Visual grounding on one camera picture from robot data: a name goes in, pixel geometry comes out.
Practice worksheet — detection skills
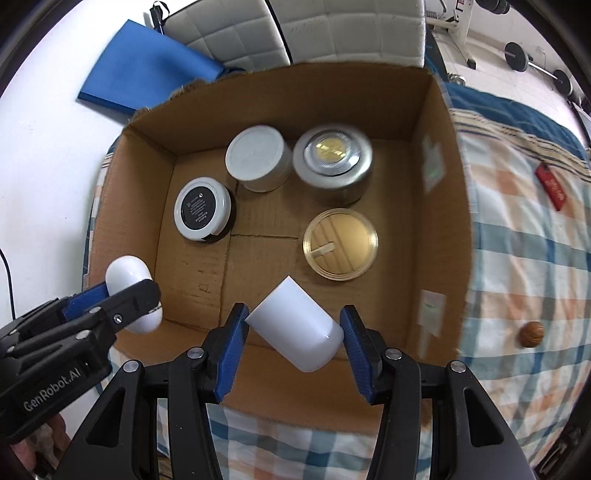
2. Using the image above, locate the small red box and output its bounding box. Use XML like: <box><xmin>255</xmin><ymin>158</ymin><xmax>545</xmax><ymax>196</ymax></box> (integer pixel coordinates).
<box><xmin>536</xmin><ymin>165</ymin><xmax>568</xmax><ymax>212</ymax></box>

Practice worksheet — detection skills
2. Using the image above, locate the grey padded chair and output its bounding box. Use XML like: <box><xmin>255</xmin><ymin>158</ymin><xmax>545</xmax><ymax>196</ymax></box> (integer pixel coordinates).
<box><xmin>164</xmin><ymin>0</ymin><xmax>294</xmax><ymax>75</ymax></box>
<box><xmin>272</xmin><ymin>0</ymin><xmax>428</xmax><ymax>70</ymax></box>

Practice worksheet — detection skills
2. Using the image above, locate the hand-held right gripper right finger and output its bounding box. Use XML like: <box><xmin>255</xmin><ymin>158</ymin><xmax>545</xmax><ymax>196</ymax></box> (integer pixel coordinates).
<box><xmin>339</xmin><ymin>305</ymin><xmax>539</xmax><ymax>480</ymax></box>

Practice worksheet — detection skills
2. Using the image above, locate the brown walnut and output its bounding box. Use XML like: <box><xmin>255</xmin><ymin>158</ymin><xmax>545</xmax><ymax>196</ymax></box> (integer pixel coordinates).
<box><xmin>521</xmin><ymin>322</ymin><xmax>544</xmax><ymax>348</ymax></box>

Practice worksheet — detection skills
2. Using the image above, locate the blue foam mat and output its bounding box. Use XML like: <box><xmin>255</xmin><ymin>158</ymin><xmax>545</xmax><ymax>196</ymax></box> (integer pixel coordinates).
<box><xmin>78</xmin><ymin>19</ymin><xmax>245</xmax><ymax>124</ymax></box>

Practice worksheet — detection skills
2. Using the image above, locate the white cylinder container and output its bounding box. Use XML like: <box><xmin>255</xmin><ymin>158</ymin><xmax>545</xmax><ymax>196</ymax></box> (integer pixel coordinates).
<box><xmin>244</xmin><ymin>275</ymin><xmax>345</xmax><ymax>374</ymax></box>

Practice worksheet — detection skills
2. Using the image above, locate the silver tin with gold coin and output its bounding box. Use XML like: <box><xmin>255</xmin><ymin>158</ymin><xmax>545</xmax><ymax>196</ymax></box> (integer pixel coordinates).
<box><xmin>292</xmin><ymin>122</ymin><xmax>374</xmax><ymax>207</ymax></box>

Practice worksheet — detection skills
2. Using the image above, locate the short barbell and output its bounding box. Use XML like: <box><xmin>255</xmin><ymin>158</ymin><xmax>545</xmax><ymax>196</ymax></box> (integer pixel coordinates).
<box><xmin>504</xmin><ymin>41</ymin><xmax>575</xmax><ymax>97</ymax></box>

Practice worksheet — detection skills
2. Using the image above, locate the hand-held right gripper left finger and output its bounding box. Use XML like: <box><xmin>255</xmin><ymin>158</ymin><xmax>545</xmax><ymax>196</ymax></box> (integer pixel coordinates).
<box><xmin>69</xmin><ymin>302</ymin><xmax>251</xmax><ymax>480</ymax></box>

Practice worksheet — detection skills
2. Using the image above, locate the gold round case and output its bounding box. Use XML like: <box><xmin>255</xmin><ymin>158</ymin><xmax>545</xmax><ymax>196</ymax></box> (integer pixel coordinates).
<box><xmin>302</xmin><ymin>208</ymin><xmax>379</xmax><ymax>279</ymax></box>

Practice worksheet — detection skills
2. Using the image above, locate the black weight bench pad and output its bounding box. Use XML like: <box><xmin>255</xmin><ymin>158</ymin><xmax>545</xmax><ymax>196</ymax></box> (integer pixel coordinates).
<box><xmin>425</xmin><ymin>25</ymin><xmax>448</xmax><ymax>77</ymax></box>

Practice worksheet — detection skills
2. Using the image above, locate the white round jar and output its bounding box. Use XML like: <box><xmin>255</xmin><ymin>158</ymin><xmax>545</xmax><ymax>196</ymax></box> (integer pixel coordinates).
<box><xmin>225</xmin><ymin>126</ymin><xmax>294</xmax><ymax>193</ymax></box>

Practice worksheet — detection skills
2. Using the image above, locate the round jar with black lid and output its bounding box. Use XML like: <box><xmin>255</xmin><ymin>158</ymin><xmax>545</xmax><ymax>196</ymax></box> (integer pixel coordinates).
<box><xmin>174</xmin><ymin>178</ymin><xmax>237</xmax><ymax>243</ymax></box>

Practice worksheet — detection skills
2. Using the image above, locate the plaid blanket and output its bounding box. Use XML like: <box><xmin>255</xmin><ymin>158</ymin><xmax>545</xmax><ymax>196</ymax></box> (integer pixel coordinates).
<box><xmin>83</xmin><ymin>78</ymin><xmax>591</xmax><ymax>474</ymax></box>

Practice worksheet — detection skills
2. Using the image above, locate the white oval case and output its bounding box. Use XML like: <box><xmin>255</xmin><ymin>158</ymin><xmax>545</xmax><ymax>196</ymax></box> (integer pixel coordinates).
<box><xmin>105</xmin><ymin>255</ymin><xmax>164</xmax><ymax>334</ymax></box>

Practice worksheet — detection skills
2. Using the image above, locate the person's left hand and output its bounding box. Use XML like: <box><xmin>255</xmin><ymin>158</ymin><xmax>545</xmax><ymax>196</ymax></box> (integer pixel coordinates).
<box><xmin>28</xmin><ymin>413</ymin><xmax>72</xmax><ymax>480</ymax></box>

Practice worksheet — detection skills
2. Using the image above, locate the black cable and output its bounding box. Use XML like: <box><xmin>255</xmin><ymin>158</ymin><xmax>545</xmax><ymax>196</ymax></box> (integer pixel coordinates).
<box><xmin>0</xmin><ymin>249</ymin><xmax>14</xmax><ymax>319</ymax></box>

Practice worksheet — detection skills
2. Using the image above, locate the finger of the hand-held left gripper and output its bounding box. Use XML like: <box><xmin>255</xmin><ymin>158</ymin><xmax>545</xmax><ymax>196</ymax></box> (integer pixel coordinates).
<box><xmin>60</xmin><ymin>283</ymin><xmax>112</xmax><ymax>324</ymax></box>
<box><xmin>90</xmin><ymin>278</ymin><xmax>161</xmax><ymax>334</ymax></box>

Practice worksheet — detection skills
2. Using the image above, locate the cardboard box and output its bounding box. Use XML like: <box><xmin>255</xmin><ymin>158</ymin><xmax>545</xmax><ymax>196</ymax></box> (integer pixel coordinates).
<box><xmin>85</xmin><ymin>62</ymin><xmax>478</xmax><ymax>430</ymax></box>

